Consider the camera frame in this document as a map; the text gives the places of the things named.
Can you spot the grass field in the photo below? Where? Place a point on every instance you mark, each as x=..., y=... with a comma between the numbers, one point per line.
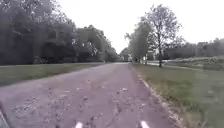
x=190, y=83

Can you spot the distant row of trees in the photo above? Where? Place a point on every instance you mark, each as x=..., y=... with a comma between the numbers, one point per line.
x=200, y=49

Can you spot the wood of dark trees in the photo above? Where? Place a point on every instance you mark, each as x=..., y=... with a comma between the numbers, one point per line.
x=43, y=40

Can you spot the reddish gravel path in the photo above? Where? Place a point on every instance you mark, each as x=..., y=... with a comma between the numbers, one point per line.
x=96, y=90

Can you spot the grey road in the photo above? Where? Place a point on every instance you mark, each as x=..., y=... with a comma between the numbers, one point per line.
x=180, y=65

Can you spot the group of roadside trees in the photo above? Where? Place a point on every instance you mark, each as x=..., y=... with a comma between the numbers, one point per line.
x=156, y=30

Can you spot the grass verge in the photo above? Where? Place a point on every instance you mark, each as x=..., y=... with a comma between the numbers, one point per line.
x=33, y=70

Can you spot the robot's own part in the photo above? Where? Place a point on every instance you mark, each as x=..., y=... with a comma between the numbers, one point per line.
x=78, y=125
x=144, y=124

